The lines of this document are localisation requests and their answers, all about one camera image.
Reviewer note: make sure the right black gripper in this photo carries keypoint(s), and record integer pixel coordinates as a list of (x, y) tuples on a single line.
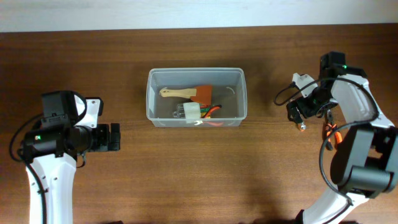
[(293, 110)]

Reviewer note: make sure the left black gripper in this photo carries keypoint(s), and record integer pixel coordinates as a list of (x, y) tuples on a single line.
[(104, 144)]

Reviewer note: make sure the copper terminal bar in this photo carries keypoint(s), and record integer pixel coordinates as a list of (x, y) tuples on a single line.
[(301, 126)]

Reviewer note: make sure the orange black long-nose pliers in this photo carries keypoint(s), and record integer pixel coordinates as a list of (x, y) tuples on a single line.
[(330, 127)]

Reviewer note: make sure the clear plastic container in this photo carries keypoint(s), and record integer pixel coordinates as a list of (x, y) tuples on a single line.
[(229, 91)]

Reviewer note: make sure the red handled cutting pliers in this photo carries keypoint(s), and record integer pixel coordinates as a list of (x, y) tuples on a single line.
[(206, 111)]

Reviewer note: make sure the orange scraper wooden handle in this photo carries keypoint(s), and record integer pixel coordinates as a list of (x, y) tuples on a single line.
[(200, 94)]

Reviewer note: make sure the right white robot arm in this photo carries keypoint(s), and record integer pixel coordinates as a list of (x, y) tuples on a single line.
[(358, 156)]

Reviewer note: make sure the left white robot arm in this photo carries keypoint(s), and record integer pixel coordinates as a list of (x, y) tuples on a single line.
[(67, 129)]

